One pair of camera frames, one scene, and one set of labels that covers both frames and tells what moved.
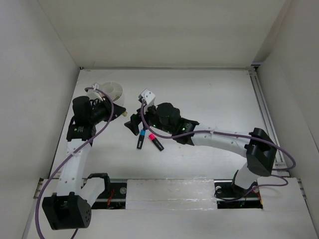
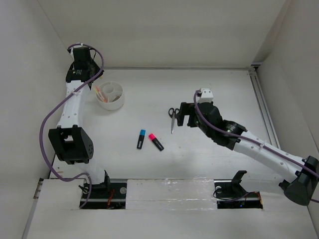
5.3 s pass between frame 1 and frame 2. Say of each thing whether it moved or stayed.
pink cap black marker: stayed
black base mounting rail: stayed
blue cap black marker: stayed
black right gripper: moved
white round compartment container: stayed
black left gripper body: moved
